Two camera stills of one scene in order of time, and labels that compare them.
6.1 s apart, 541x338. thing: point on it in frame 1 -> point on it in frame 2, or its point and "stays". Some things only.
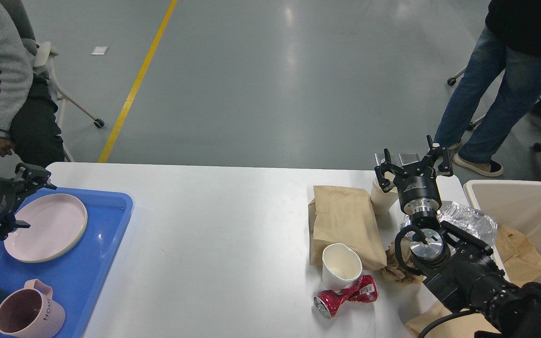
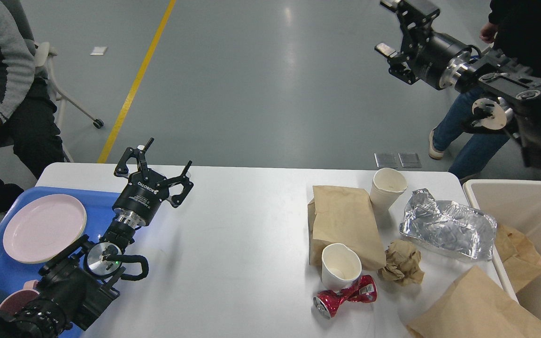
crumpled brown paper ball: [394, 270] stays
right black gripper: [418, 193] -> [441, 60]
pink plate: [55, 220] stays
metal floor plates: [398, 159] stays
